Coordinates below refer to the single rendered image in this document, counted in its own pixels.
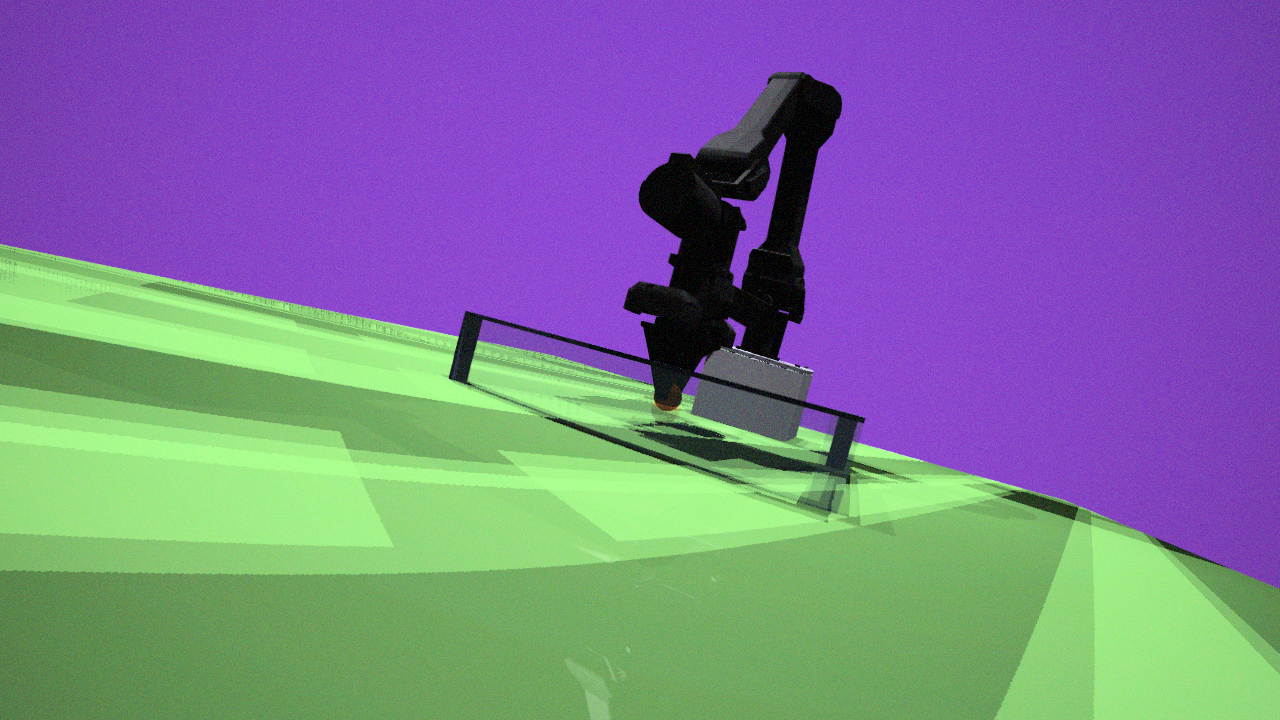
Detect low clear wall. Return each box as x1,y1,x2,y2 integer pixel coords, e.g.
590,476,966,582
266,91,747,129
451,316,864,514

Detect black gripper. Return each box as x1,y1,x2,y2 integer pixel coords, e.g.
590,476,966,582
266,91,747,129
623,246,736,372

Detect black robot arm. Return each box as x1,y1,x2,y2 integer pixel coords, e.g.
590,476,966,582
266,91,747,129
639,72,842,361

